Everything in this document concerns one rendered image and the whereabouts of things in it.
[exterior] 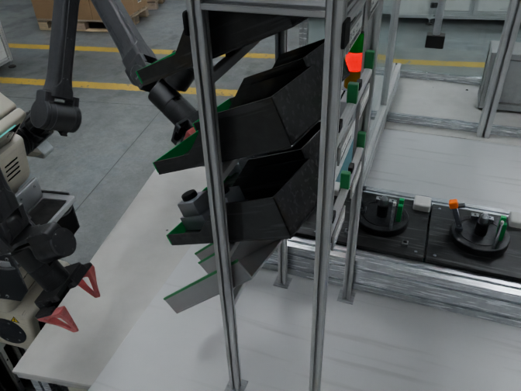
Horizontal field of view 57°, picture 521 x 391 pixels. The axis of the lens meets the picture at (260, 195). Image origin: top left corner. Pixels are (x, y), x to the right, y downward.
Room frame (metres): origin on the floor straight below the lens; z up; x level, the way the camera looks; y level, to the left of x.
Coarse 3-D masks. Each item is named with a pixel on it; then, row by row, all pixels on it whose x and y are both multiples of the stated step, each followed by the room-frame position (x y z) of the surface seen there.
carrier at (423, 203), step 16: (368, 192) 1.15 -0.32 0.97; (368, 208) 1.05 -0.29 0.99; (384, 208) 1.01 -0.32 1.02; (400, 208) 0.99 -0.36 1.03; (416, 208) 1.06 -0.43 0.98; (368, 224) 0.98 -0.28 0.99; (384, 224) 0.98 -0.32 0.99; (400, 224) 0.97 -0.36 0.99; (416, 224) 1.00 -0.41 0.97; (336, 240) 0.94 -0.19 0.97; (368, 240) 0.94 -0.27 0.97; (384, 240) 0.94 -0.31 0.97; (400, 240) 0.93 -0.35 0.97; (416, 240) 0.93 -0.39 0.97; (400, 256) 0.88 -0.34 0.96; (416, 256) 0.87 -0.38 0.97
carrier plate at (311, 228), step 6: (336, 198) 1.13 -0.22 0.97; (312, 216) 1.05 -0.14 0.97; (306, 222) 1.02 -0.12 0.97; (312, 222) 1.02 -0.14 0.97; (300, 228) 1.00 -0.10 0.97; (306, 228) 1.00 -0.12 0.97; (312, 228) 1.00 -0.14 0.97; (300, 234) 0.98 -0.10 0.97; (306, 234) 0.97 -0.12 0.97; (312, 234) 0.97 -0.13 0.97
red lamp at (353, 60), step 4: (348, 56) 1.23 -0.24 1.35; (352, 56) 1.23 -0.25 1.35; (356, 56) 1.22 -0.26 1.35; (360, 56) 1.22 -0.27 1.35; (348, 60) 1.23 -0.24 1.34; (352, 60) 1.23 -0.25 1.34; (356, 60) 1.22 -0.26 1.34; (360, 60) 1.22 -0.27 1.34; (348, 64) 1.23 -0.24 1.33; (352, 64) 1.22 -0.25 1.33; (356, 64) 1.22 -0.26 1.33; (360, 64) 1.22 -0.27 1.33; (348, 68) 1.23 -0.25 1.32; (352, 68) 1.22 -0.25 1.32; (356, 68) 1.22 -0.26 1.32; (360, 68) 1.22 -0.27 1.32
